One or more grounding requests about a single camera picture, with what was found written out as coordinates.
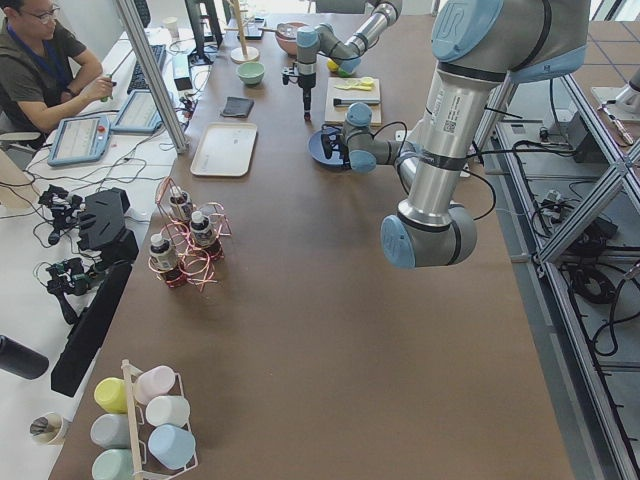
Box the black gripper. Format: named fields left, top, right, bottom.
left=320, top=130, right=345, bottom=163
left=281, top=61, right=316, bottom=117

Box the blue plate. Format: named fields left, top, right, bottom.
left=308, top=125, right=351, bottom=171

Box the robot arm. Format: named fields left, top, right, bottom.
left=337, top=1, right=590, bottom=269
left=282, top=0, right=403, bottom=122

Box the wooden cutting board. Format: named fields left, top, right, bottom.
left=324, top=77, right=382, bottom=126

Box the steel muddler black tip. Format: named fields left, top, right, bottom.
left=332, top=98, right=381, bottom=107

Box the pink bowl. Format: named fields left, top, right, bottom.
left=275, top=21, right=306, bottom=57

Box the green bowl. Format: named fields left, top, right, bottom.
left=236, top=61, right=265, bottom=86

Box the yellow plastic knife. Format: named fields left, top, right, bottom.
left=334, top=83, right=375, bottom=91

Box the steel ice scoop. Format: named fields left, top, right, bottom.
left=259, top=23, right=298, bottom=39

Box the grey folded cloth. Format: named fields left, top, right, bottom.
left=220, top=96, right=254, bottom=118

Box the wooden cup tree stand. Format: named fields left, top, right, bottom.
left=226, top=0, right=260, bottom=65

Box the cream rabbit tray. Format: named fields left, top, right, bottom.
left=190, top=122, right=258, bottom=178

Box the dark drink bottle middle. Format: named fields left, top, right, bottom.
left=190, top=210, right=223, bottom=261

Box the dark drink bottle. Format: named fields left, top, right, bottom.
left=149, top=233, right=185, bottom=288
left=190, top=210, right=223, bottom=261
left=169, top=185, right=194, bottom=221

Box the dark drink bottle top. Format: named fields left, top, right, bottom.
left=169, top=185, right=194, bottom=221

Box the teach pendant far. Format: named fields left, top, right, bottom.
left=111, top=89, right=162, bottom=135

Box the teach pendant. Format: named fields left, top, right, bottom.
left=111, top=89, right=162, bottom=135
left=47, top=115, right=110, bottom=167

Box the dark drink bottle outer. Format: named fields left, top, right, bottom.
left=149, top=233, right=185, bottom=288

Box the teach pendant near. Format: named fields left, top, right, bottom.
left=47, top=115, right=110, bottom=167

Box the seated person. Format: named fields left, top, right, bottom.
left=1, top=1, right=114, bottom=149

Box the pink cup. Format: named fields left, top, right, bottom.
left=133, top=365, right=176, bottom=405

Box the white cup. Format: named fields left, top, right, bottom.
left=145, top=395, right=191, bottom=428

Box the yellow cup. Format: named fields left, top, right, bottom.
left=94, top=377, right=127, bottom=414

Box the blue cup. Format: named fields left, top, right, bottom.
left=148, top=424, right=196, bottom=470

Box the grey cup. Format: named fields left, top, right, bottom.
left=90, top=413, right=130, bottom=449

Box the black water bottle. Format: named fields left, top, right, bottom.
left=1, top=335, right=49, bottom=380

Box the green cup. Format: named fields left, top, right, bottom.
left=91, top=449, right=133, bottom=480

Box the copper wire bottle rack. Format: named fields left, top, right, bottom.
left=148, top=177, right=232, bottom=291

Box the white wire cup rack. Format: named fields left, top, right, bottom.
left=121, top=359, right=199, bottom=480

